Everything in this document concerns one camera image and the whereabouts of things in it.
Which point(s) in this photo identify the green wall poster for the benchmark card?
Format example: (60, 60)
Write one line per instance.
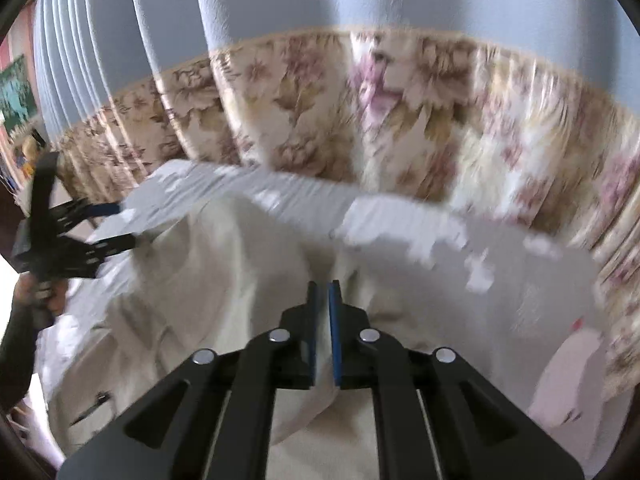
(17, 102)

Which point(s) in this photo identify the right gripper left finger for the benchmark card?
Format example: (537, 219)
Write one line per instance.
(211, 417)

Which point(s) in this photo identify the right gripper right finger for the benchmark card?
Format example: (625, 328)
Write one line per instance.
(436, 416)

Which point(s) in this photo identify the grey patterned bed sheet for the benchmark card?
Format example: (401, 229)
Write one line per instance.
(538, 306)

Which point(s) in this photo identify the beige hooded jacket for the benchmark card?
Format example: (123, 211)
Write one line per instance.
(225, 271)

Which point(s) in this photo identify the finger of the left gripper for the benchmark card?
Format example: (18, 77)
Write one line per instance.
(74, 212)
(111, 246)

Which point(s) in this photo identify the person's left hand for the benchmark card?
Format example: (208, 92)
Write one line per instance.
(28, 292)

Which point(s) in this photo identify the blue floral curtain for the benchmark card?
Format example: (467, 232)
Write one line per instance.
(521, 111)

